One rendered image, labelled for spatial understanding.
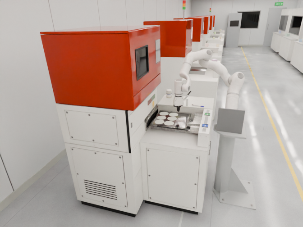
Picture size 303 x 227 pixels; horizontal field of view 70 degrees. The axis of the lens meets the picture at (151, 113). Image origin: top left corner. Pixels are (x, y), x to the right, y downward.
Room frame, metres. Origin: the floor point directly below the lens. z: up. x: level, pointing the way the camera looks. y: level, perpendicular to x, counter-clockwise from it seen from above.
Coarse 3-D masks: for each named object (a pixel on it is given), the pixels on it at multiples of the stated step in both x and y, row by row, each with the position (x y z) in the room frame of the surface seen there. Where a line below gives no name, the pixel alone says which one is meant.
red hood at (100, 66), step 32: (64, 32) 1.73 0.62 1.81; (96, 32) 1.64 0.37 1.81; (128, 32) 1.57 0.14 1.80; (64, 64) 1.75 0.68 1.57; (96, 64) 1.65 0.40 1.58; (128, 64) 1.57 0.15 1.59; (160, 64) 2.31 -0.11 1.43; (64, 96) 1.77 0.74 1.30; (96, 96) 1.67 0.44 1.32; (128, 96) 1.58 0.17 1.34
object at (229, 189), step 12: (228, 132) 1.88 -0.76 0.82; (228, 144) 1.90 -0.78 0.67; (228, 156) 1.90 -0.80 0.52; (216, 168) 1.97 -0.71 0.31; (228, 168) 1.90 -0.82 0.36; (216, 180) 1.94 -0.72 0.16; (228, 180) 1.91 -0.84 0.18; (240, 180) 2.09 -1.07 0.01; (216, 192) 1.91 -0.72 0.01; (228, 192) 1.90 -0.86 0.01; (240, 192) 1.89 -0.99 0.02; (252, 192) 1.89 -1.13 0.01; (240, 204) 1.72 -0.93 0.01; (252, 204) 1.70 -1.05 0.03
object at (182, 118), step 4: (160, 112) 2.25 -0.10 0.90; (168, 112) 2.25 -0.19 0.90; (172, 112) 2.24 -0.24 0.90; (156, 116) 2.15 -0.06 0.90; (168, 116) 2.14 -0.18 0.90; (176, 116) 2.13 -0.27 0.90; (180, 116) 2.13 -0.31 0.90; (184, 116) 2.13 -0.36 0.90; (188, 116) 2.12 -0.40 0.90; (164, 120) 2.04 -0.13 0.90; (168, 120) 2.04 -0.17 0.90; (176, 120) 2.03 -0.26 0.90; (180, 120) 2.03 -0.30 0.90; (184, 120) 2.03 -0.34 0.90; (156, 124) 1.95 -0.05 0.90; (160, 124) 1.95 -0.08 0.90; (164, 124) 1.95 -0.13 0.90; (176, 124) 1.94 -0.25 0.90; (180, 124) 1.94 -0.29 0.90; (184, 124) 1.93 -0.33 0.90
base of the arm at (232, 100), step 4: (228, 96) 2.06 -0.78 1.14; (232, 96) 2.03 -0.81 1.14; (236, 96) 2.03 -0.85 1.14; (228, 100) 2.03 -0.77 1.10; (232, 100) 2.00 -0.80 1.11; (236, 100) 2.00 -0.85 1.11; (228, 104) 1.99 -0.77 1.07; (232, 104) 1.97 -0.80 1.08; (236, 104) 1.98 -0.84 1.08; (228, 108) 1.97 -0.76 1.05; (232, 108) 1.95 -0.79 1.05; (236, 108) 1.96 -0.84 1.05
